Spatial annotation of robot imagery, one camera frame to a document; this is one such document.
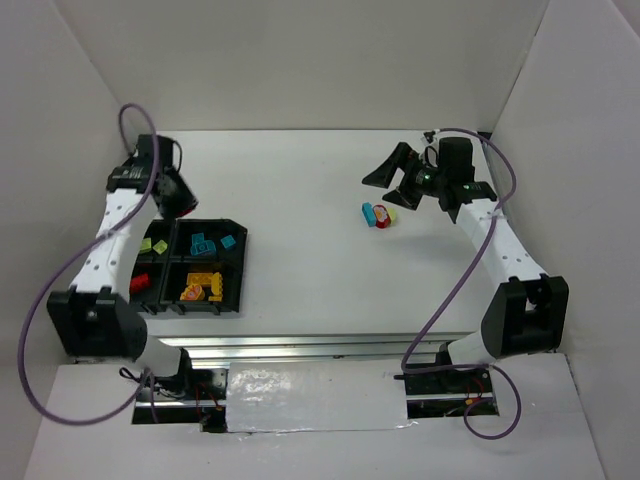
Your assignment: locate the small lime lego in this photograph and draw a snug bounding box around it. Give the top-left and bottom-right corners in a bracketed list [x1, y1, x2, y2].
[152, 240, 168, 255]

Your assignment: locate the small blue lego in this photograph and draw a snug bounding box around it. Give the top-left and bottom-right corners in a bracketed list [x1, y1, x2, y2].
[220, 235, 238, 251]

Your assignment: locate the black compartment tray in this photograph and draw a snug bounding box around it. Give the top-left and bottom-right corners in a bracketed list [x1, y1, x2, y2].
[130, 219, 248, 315]

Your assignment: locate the yellow lego brick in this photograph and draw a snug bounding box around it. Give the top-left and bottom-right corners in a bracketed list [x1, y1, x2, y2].
[208, 272, 224, 302]

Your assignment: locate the orange printed lego brick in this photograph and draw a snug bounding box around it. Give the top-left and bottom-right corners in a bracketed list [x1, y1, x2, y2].
[180, 284, 205, 302]

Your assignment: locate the orange L-shaped lego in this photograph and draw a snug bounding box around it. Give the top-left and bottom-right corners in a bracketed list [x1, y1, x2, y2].
[186, 272, 213, 287]

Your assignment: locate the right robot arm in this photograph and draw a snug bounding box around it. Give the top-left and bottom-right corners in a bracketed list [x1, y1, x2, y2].
[362, 128, 569, 370]

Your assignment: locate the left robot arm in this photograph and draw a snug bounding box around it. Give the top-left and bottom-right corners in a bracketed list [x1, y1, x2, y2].
[46, 135, 198, 393]

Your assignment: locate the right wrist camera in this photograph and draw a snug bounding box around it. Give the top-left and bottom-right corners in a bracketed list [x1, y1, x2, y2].
[422, 129, 440, 163]

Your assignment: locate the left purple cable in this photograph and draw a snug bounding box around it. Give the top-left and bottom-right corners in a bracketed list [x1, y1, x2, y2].
[17, 102, 161, 426]

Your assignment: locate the aluminium front rail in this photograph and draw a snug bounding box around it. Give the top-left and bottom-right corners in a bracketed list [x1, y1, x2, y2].
[149, 333, 481, 359]

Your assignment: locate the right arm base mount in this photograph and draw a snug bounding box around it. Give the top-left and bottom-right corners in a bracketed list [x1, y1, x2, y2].
[394, 369, 498, 419]

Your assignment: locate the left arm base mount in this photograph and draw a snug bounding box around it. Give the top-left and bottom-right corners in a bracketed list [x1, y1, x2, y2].
[131, 368, 229, 434]

